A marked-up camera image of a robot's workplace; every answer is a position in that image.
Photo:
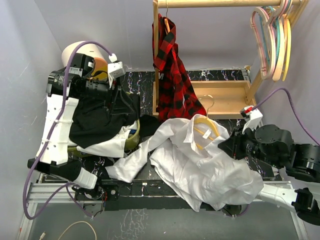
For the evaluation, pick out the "teal wooden hanger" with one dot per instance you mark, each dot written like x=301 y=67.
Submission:
x=276 y=40

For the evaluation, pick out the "olive green laundry basket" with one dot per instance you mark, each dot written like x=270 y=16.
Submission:
x=130 y=143

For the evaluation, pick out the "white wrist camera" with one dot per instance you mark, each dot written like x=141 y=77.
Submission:
x=115 y=69
x=252 y=117

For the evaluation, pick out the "thin natural wooden hanger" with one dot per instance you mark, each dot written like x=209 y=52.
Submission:
x=206 y=120

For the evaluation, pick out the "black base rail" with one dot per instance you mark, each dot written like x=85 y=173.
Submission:
x=115 y=195

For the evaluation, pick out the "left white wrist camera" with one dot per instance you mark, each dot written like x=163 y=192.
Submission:
x=115 y=69

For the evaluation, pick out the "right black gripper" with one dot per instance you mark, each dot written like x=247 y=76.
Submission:
x=231 y=145

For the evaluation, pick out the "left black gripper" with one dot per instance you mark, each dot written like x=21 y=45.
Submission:
x=121 y=103

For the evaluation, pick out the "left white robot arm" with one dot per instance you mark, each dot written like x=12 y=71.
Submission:
x=93 y=116

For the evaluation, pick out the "wooden clothes rack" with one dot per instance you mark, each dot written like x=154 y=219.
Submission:
x=230 y=95

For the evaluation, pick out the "aluminium table frame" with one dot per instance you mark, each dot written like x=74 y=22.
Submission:
x=53 y=156

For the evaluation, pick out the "cream cylinder with coloured lid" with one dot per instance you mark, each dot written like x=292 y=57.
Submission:
x=100 y=64

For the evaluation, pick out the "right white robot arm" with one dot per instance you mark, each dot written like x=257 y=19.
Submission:
x=276 y=147

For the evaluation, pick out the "orange wooden hanger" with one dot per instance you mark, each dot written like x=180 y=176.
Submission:
x=166 y=22

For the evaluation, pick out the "natural wide wooden hanger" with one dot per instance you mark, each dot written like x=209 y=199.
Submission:
x=276 y=25

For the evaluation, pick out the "yellow wooden hanger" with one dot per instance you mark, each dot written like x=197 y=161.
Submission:
x=290 y=20

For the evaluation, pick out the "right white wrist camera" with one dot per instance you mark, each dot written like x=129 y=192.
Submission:
x=252 y=117

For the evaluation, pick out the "white button-up shirt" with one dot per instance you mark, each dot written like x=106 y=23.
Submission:
x=186 y=156

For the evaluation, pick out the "black garment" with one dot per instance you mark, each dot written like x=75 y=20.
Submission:
x=92 y=124

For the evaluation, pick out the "red black plaid shirt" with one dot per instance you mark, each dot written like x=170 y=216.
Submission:
x=177 y=98

